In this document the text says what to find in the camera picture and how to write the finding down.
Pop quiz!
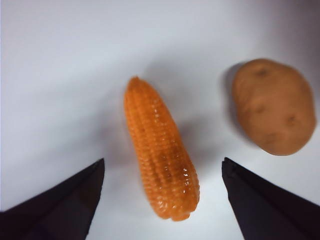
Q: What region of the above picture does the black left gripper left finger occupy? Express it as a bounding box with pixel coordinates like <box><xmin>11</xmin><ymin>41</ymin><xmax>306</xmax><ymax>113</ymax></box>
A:
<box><xmin>0</xmin><ymin>157</ymin><xmax>105</xmax><ymax>240</ymax></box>

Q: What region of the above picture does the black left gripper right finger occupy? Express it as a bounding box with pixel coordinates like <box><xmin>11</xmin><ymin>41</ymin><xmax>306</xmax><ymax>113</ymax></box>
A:
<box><xmin>221</xmin><ymin>156</ymin><xmax>320</xmax><ymax>240</ymax></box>

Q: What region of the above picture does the orange toy corn cob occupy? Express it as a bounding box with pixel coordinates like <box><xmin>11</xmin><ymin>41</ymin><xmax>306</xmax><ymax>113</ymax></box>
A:
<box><xmin>123</xmin><ymin>76</ymin><xmax>200</xmax><ymax>222</ymax></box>

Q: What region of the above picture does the tan toy potato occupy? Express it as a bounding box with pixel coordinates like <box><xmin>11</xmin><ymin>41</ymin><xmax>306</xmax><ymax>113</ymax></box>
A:
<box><xmin>231</xmin><ymin>58</ymin><xmax>317</xmax><ymax>157</ymax></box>

